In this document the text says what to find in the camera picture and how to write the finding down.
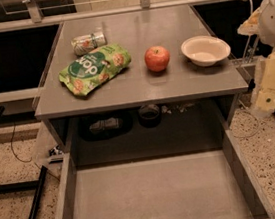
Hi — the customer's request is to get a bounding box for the green and white soda can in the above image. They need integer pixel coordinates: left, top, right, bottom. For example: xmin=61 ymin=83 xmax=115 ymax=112
xmin=71 ymin=32 xmax=107 ymax=57

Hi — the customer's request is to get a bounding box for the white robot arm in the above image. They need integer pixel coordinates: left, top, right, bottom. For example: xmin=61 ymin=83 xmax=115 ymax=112
xmin=237 ymin=0 xmax=275 ymax=117

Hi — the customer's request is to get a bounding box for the red apple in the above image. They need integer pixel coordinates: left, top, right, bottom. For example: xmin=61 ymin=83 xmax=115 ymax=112
xmin=144 ymin=46 xmax=170 ymax=72

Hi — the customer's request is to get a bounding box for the black table leg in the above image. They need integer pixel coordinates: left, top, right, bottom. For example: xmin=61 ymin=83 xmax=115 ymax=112
xmin=28 ymin=166 xmax=48 ymax=219

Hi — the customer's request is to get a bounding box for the dark round cup under table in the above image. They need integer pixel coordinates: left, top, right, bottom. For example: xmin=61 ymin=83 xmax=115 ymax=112
xmin=138 ymin=104 xmax=162 ymax=128

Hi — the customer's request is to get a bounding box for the open grey top drawer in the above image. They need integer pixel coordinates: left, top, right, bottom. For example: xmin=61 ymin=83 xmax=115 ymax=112
xmin=55 ymin=131 xmax=275 ymax=219

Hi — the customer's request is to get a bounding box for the white bowl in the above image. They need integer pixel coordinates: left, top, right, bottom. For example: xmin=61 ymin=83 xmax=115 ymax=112
xmin=181 ymin=35 xmax=231 ymax=67

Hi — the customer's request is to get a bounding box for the green chip bag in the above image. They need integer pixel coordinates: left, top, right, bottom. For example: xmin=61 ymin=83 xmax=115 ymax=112
xmin=58 ymin=43 xmax=132 ymax=97

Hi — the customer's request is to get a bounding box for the black cable on floor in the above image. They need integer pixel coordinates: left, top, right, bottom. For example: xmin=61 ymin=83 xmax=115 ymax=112
xmin=6 ymin=120 xmax=35 ymax=166

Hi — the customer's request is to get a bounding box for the dark tray under table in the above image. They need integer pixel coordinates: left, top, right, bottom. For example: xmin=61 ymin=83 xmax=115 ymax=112
xmin=78 ymin=111 xmax=133 ymax=142

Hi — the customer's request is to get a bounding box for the grey cabinet table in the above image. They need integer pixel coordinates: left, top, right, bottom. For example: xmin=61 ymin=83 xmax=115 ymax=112
xmin=35 ymin=5 xmax=248 ymax=152

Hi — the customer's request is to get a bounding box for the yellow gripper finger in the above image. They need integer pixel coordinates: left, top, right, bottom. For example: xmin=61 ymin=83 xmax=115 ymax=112
xmin=237 ymin=9 xmax=260 ymax=36
xmin=250 ymin=49 xmax=275 ymax=118

